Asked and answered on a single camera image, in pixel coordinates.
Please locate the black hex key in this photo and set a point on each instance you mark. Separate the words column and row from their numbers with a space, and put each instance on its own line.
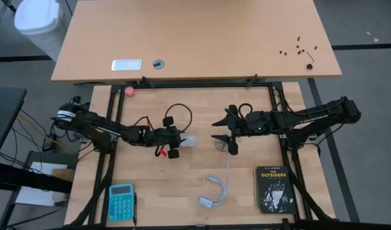
column 310, row 57

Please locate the small wooden board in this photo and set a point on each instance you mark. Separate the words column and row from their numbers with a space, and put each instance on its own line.
column 63, row 175

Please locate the black metal beam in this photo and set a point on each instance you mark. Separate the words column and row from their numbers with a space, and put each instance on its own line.
column 23, row 177

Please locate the black paperback book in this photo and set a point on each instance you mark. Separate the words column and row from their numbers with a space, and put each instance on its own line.
column 275, row 191

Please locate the black pen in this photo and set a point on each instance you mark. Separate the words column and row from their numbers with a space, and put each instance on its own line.
column 135, row 207

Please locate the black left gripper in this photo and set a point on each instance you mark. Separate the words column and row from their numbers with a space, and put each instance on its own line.
column 163, row 137

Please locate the teal calculator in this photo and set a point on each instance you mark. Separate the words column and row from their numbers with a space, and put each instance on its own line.
column 120, row 204

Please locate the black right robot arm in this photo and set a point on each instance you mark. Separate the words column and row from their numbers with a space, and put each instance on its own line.
column 310, row 119

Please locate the black side table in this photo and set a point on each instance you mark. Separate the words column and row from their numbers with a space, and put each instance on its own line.
column 5, row 108

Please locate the grey floor stand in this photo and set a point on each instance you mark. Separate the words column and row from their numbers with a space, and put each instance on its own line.
column 55, row 157

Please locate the round grey desk grommet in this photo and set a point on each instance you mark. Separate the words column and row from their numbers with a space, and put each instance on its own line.
column 158, row 64

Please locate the white lightbulb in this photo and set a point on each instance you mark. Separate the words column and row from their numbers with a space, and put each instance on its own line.
column 189, row 140

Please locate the beige wooden desk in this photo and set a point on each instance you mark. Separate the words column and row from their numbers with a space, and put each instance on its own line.
column 198, row 32

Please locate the black power adapter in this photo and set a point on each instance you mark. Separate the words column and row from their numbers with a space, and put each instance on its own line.
column 48, row 144

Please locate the grey metal bracket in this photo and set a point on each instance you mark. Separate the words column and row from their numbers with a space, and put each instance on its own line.
column 312, row 137
column 79, row 138

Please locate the small black knob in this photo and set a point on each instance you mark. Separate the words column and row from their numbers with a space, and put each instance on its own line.
column 309, row 66

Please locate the black rod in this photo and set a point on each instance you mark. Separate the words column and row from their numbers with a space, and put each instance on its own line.
column 8, row 5

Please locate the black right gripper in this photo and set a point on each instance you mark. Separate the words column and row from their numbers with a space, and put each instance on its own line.
column 253, row 123

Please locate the round lamp socket base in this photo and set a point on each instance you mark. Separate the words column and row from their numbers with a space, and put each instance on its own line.
column 221, row 145

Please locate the black aluminium frame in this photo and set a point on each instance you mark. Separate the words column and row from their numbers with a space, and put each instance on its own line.
column 198, row 85

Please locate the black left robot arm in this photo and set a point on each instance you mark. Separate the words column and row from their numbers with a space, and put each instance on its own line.
column 119, row 131

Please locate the white trash bin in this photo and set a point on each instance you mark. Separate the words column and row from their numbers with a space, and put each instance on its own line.
column 39, row 19

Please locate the small silver frame plate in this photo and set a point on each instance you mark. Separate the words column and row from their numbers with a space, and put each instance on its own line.
column 282, row 136

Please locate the white sheet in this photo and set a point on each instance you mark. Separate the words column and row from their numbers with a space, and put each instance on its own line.
column 35, row 196

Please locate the black clamp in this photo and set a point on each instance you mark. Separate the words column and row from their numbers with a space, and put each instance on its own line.
column 147, row 81
column 252, row 80

